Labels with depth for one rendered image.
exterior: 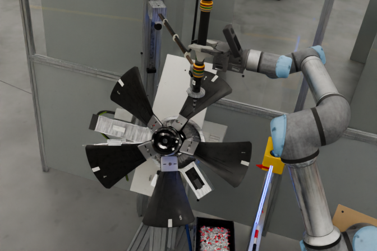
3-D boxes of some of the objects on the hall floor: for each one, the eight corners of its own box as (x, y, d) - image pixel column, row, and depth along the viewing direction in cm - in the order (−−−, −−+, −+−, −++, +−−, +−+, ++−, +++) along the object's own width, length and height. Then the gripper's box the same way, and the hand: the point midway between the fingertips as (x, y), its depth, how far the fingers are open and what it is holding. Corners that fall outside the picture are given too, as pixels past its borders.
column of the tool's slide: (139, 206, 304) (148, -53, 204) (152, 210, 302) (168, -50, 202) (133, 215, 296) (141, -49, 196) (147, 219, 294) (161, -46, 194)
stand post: (150, 277, 257) (157, 165, 206) (163, 282, 255) (174, 170, 205) (147, 283, 253) (153, 171, 203) (161, 288, 252) (171, 176, 201)
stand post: (162, 247, 276) (175, 101, 212) (175, 252, 274) (192, 105, 210) (160, 253, 272) (172, 106, 208) (173, 257, 270) (189, 110, 206)
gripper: (241, 78, 147) (183, 65, 151) (247, 65, 156) (192, 53, 161) (245, 56, 142) (185, 44, 146) (251, 43, 152) (194, 32, 156)
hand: (193, 42), depth 152 cm, fingers closed on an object, 4 cm apart
